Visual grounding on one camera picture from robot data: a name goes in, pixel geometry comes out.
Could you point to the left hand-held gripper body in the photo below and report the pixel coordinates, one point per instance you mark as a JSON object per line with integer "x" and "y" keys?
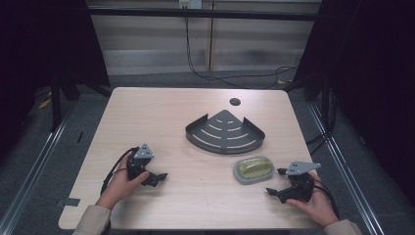
{"x": 140, "y": 163}

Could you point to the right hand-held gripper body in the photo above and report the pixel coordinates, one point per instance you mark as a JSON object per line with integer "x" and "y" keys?
{"x": 298, "y": 187}

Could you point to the person's right hand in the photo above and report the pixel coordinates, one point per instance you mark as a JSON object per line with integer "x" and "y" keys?
{"x": 318, "y": 205}

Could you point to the person's left hand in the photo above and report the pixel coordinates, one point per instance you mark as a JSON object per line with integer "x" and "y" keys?
{"x": 120, "y": 187}

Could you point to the yellow soap bar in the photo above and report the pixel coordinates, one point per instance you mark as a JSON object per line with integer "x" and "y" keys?
{"x": 254, "y": 168}

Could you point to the dark grey corner shelf rack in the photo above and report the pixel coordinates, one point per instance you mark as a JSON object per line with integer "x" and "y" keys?
{"x": 225, "y": 133}

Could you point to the grey tape strip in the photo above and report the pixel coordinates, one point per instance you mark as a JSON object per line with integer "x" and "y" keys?
{"x": 71, "y": 202}

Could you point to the black round table grommet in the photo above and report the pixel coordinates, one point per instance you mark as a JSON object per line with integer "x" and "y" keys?
{"x": 235, "y": 101}

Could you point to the black metal stand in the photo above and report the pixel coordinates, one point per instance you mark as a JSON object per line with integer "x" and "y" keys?
{"x": 56, "y": 104}

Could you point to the yellow floor tape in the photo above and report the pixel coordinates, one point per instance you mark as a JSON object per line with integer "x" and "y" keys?
{"x": 45, "y": 103}

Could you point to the black curtain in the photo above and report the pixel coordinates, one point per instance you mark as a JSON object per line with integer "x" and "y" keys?
{"x": 375, "y": 81}
{"x": 39, "y": 49}

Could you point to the metal floor rail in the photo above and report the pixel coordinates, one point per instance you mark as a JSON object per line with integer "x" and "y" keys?
{"x": 345, "y": 169}
{"x": 36, "y": 166}

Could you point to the black horizontal frame bar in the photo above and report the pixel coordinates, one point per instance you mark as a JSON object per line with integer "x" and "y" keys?
{"x": 202, "y": 13}

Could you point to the white wall socket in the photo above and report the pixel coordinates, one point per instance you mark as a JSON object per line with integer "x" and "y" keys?
{"x": 190, "y": 3}

